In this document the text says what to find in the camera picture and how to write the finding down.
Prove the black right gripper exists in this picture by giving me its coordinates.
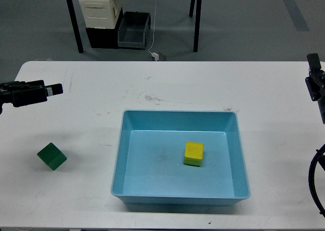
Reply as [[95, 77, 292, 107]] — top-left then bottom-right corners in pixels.
[[305, 53, 325, 124]]

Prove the light blue plastic box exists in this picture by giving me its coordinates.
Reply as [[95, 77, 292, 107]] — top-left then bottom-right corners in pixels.
[[111, 110, 250, 206]]

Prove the black table leg left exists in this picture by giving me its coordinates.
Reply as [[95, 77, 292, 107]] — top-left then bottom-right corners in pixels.
[[66, 0, 84, 53]]

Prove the black table leg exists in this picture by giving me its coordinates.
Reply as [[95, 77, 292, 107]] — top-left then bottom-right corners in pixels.
[[189, 0, 196, 17], [66, 0, 84, 53], [193, 0, 202, 52]]

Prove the white power adapter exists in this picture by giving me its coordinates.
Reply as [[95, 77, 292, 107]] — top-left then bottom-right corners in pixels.
[[151, 52, 159, 61]]

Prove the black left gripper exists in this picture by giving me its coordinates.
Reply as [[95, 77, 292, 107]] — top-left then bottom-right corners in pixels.
[[0, 80, 63, 113]]

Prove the thin white cable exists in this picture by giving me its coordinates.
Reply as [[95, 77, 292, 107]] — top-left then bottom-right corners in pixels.
[[148, 0, 157, 54]]

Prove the cream plastic crate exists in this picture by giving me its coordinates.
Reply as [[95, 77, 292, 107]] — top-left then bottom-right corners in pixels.
[[79, 0, 121, 29]]

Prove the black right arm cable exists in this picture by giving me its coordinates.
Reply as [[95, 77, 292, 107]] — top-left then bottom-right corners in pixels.
[[308, 143, 325, 216]]

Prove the black table leg far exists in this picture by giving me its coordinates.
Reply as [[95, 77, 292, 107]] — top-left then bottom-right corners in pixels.
[[189, 0, 196, 17]]

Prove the yellow cube block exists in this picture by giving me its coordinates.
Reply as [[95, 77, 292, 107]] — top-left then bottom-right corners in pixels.
[[183, 141, 204, 167]]

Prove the green cube block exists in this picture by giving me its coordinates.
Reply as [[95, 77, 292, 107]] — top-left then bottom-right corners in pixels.
[[37, 142, 67, 171]]

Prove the black table leg right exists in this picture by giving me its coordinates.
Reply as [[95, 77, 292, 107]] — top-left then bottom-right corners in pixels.
[[193, 0, 202, 52]]

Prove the grey plastic bin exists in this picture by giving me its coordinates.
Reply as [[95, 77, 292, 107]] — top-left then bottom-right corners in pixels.
[[118, 12, 151, 50]]

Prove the black crate under cream crate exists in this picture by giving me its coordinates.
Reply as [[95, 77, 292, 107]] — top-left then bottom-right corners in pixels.
[[85, 9, 124, 49]]

